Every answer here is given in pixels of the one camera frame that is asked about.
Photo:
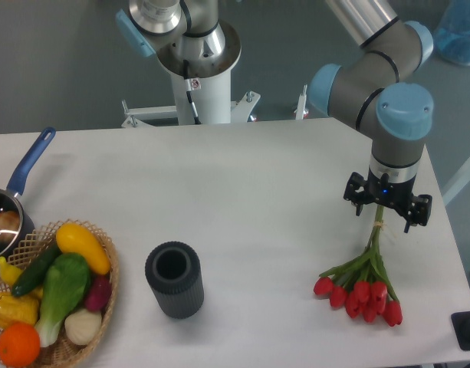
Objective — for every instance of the green bok choy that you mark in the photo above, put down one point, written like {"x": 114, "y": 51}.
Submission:
{"x": 65, "y": 284}

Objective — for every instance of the blue plastic bag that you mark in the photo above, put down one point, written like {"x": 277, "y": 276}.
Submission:
{"x": 452, "y": 36}

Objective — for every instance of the white garlic bulb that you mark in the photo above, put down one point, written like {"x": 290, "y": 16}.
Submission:
{"x": 82, "y": 326}

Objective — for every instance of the yellow bell pepper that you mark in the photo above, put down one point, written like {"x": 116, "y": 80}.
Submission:
{"x": 17, "y": 310}

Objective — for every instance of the black device at edge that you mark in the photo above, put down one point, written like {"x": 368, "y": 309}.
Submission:
{"x": 461, "y": 324}

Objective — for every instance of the orange fruit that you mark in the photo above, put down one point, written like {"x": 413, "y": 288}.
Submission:
{"x": 19, "y": 345}

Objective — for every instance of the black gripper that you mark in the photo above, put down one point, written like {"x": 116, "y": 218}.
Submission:
{"x": 416, "y": 210}

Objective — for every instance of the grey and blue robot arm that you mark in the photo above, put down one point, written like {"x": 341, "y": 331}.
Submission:
{"x": 199, "y": 50}

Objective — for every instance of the dark green cucumber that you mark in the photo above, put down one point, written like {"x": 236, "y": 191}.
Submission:
{"x": 35, "y": 273}

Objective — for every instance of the blue handled saucepan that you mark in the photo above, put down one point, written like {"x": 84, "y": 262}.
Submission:
{"x": 9, "y": 197}

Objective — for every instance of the yellow squash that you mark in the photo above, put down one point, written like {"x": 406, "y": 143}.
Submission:
{"x": 74, "y": 238}

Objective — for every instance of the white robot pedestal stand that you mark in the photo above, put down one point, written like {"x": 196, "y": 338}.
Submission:
{"x": 205, "y": 101}

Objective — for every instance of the woven wicker basket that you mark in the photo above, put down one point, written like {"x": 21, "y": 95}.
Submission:
{"x": 64, "y": 353}

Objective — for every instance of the white frame bar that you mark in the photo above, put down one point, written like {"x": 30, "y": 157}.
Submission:
{"x": 457, "y": 183}

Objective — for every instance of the brown bread roll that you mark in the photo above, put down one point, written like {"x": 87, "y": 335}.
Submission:
{"x": 9, "y": 226}

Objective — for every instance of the red tulip bouquet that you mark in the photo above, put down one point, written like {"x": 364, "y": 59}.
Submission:
{"x": 361, "y": 285}

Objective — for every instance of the small yellow gourd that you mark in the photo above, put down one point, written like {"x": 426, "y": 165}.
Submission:
{"x": 8, "y": 272}

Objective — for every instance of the purple red radish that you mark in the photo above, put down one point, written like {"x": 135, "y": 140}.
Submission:
{"x": 99, "y": 294}

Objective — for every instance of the dark grey ribbed vase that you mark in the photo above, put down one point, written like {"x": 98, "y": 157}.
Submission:
{"x": 173, "y": 272}

